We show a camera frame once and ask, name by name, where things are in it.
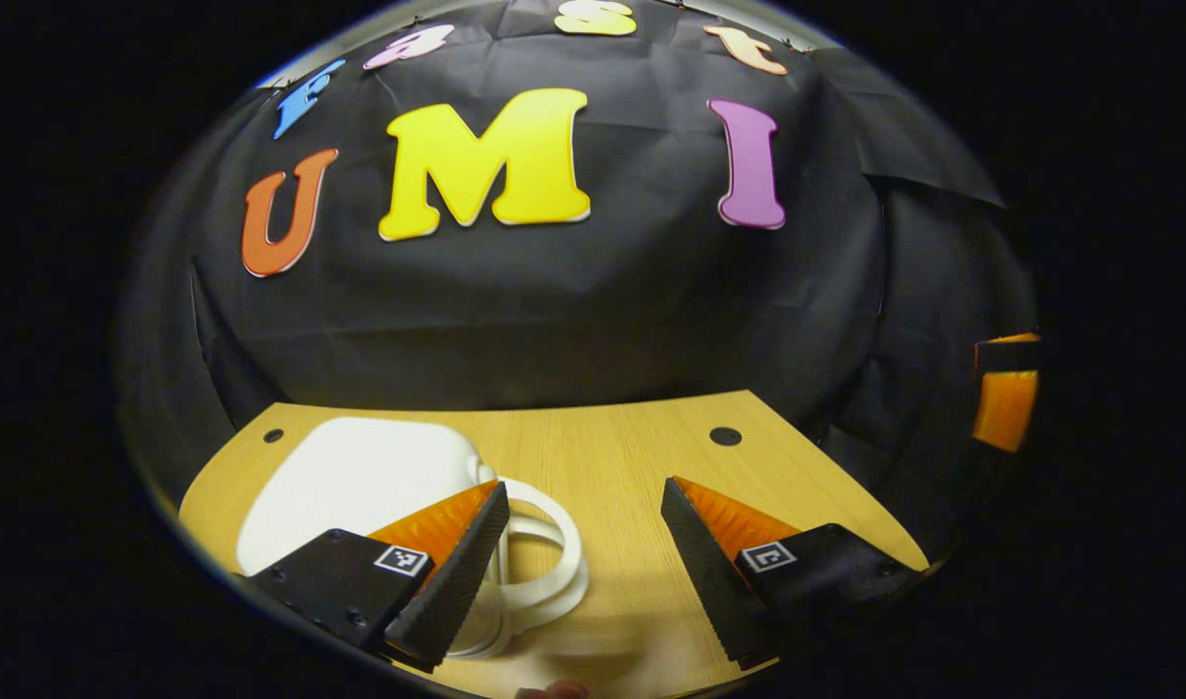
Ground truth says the black backdrop cloth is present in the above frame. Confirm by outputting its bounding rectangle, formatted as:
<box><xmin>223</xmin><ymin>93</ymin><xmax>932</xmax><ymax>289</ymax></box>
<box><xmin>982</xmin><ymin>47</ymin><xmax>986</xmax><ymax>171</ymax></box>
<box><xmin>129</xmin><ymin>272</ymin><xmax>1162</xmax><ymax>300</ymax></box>
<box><xmin>113</xmin><ymin>0</ymin><xmax>1040</xmax><ymax>564</ymax></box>

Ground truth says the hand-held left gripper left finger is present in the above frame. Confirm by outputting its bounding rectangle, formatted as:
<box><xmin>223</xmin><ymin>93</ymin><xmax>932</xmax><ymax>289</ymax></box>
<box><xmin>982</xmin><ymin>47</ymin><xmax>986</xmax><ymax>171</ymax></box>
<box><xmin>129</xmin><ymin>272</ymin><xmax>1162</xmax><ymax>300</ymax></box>
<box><xmin>232</xmin><ymin>480</ymin><xmax>512</xmax><ymax>675</ymax></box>

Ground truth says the white hard-shell suitcase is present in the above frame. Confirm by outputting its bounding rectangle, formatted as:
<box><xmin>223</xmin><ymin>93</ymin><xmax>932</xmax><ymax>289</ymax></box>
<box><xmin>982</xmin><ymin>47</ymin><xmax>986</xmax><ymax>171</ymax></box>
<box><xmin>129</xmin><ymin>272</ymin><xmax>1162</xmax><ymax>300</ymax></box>
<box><xmin>236</xmin><ymin>417</ymin><xmax>590</xmax><ymax>661</ymax></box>

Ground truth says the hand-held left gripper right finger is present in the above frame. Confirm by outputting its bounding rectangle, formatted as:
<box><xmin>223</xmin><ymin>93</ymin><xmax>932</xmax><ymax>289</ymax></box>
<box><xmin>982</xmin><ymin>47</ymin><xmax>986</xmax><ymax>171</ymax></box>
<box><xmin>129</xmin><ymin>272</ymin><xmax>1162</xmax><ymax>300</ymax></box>
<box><xmin>659</xmin><ymin>476</ymin><xmax>931</xmax><ymax>673</ymax></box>

